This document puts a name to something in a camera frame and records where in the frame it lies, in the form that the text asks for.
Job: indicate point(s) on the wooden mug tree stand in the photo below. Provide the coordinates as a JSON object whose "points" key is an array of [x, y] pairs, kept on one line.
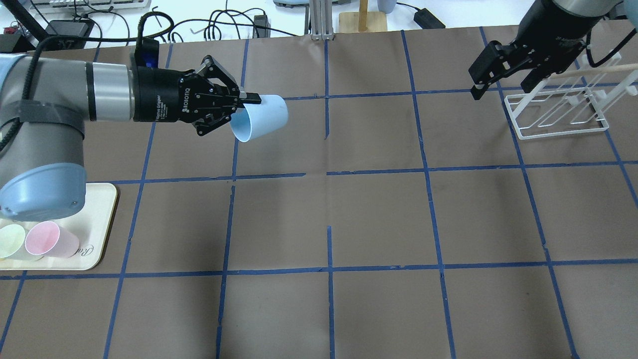
{"points": [[362, 21]]}

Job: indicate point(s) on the light blue plastic cup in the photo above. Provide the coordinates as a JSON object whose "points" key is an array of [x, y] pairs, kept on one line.
{"points": [[257, 120]]}

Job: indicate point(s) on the cream serving tray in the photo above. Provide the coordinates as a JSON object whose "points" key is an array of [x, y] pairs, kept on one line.
{"points": [[91, 225]]}

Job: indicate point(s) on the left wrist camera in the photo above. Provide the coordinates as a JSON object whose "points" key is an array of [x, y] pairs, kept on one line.
{"points": [[146, 53]]}

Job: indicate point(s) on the pink plastic cup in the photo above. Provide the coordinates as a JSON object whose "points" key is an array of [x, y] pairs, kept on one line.
{"points": [[51, 240]]}

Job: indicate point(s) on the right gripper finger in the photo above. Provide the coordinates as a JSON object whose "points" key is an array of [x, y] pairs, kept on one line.
{"points": [[532, 80], [491, 65]]}

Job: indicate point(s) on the black adapter top left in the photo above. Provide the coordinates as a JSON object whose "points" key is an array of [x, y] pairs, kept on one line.
{"points": [[78, 28]]}

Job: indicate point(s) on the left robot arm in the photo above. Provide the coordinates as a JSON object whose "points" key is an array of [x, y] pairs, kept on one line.
{"points": [[42, 164]]}

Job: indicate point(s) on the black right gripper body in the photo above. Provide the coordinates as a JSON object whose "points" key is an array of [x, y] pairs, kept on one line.
{"points": [[548, 41]]}

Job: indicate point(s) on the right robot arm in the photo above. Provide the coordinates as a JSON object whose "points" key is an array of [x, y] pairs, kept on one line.
{"points": [[606, 7]]}

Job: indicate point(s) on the pale green plastic cup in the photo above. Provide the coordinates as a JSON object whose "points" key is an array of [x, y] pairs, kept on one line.
{"points": [[12, 244]]}

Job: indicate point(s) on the white wire cup rack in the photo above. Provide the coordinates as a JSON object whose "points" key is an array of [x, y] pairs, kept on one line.
{"points": [[573, 102]]}

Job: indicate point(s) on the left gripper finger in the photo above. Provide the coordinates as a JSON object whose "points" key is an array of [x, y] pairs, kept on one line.
{"points": [[249, 98]]}

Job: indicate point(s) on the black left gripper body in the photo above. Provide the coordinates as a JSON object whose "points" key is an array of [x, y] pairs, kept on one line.
{"points": [[160, 94]]}

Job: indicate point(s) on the aluminium frame post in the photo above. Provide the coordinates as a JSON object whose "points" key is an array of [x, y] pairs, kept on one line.
{"points": [[320, 20]]}

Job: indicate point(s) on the blue cup on side table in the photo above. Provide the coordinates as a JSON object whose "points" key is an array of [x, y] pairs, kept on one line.
{"points": [[386, 6]]}

